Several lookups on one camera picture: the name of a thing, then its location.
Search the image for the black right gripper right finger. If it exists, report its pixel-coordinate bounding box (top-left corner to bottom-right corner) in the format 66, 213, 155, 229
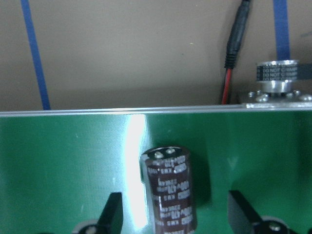
227, 190, 264, 234

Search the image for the green conveyor belt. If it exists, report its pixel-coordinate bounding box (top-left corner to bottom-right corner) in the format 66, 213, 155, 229
0, 58, 312, 234

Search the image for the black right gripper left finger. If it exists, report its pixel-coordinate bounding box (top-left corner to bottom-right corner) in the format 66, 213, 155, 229
96, 192, 122, 234

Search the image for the brown electrolytic capacitor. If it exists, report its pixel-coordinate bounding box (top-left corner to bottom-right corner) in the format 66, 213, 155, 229
140, 146, 197, 234

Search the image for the red black conveyor cable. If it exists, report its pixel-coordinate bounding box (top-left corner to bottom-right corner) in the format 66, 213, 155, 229
221, 0, 252, 105

